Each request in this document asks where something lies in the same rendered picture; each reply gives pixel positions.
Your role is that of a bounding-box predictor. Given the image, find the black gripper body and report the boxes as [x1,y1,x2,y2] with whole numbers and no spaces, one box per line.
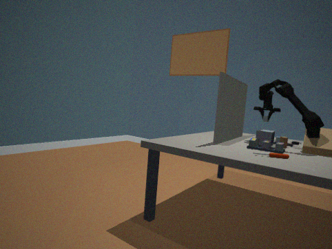
[253,100,281,112]

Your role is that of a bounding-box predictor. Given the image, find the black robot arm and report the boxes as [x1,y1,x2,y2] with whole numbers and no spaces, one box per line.
[259,79,324,138]

